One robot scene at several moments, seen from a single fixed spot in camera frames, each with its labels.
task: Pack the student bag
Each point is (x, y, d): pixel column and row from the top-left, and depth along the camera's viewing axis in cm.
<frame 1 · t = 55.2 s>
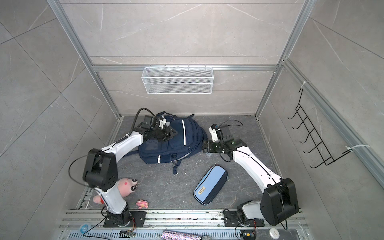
left hand: (176, 131, 89), fingers open
right hand: (206, 144, 84), fingers open
navy blue student backpack: (190, 136, 97), point 10 cm above the table
light blue pencil case: (210, 185, 83), point 4 cm above the table
pink plush pig toy: (125, 185, 80), point 7 cm above the table
small pink toy figure: (141, 203, 78), point 3 cm above the table

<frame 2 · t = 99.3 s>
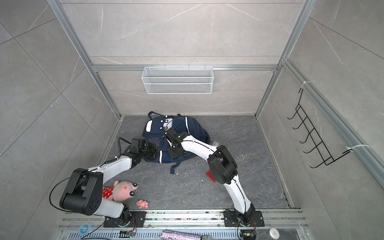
left hand: (162, 142, 90), fingers closed
right hand: (174, 152, 93), fingers closed
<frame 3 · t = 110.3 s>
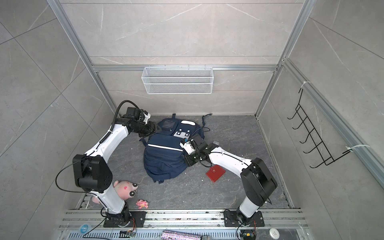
left hand: (157, 127, 88), fingers open
right hand: (185, 158, 86), fingers closed
navy blue student backpack: (163, 155, 85), point 13 cm above the table
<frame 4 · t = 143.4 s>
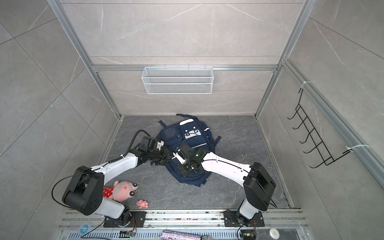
left hand: (174, 153, 86), fingers open
right hand: (182, 167, 82), fingers closed
navy blue student backpack: (185, 129, 101), point 10 cm above the table
